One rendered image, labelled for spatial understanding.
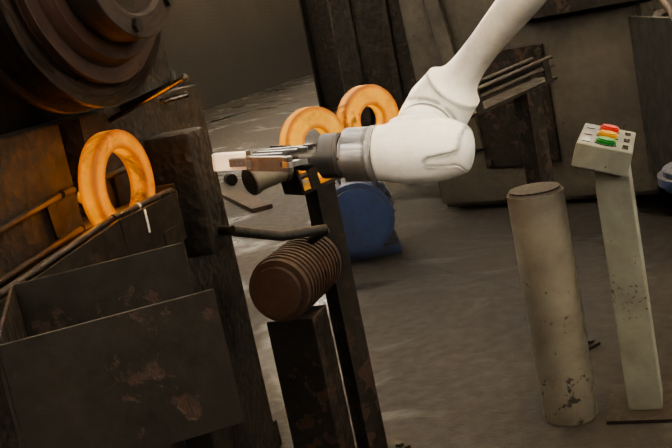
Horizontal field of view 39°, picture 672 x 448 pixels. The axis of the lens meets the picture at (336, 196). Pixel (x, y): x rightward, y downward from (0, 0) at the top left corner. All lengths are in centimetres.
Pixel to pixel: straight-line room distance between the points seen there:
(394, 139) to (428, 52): 275
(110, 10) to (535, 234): 100
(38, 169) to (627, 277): 120
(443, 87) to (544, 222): 52
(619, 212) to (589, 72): 197
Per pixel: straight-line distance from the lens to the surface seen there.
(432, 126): 148
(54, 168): 159
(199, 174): 177
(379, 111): 208
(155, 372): 92
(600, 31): 392
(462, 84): 158
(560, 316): 206
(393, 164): 148
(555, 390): 212
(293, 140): 194
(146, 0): 158
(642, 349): 212
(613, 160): 193
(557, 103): 402
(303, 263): 180
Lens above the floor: 94
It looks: 10 degrees down
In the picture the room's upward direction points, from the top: 11 degrees counter-clockwise
